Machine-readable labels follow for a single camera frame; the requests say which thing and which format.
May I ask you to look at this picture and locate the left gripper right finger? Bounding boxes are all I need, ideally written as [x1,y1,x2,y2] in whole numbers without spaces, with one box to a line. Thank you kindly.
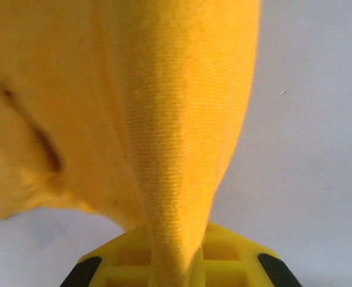
[193,221,298,287]

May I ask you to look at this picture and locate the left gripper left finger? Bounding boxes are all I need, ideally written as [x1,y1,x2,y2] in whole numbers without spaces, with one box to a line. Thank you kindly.
[61,228,153,287]

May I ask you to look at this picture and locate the yellow t-shirt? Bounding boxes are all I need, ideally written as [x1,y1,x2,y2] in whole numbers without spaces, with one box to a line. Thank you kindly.
[0,0,265,287]

